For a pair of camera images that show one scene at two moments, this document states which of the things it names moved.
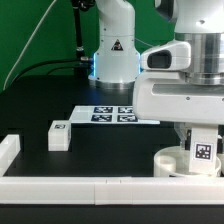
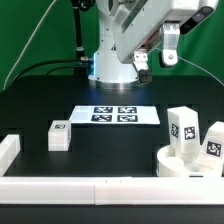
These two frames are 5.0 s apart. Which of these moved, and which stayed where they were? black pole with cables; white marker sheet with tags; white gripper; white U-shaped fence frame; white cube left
Moved: white gripper
Stayed: black pole with cables; white U-shaped fence frame; white cube left; white marker sheet with tags
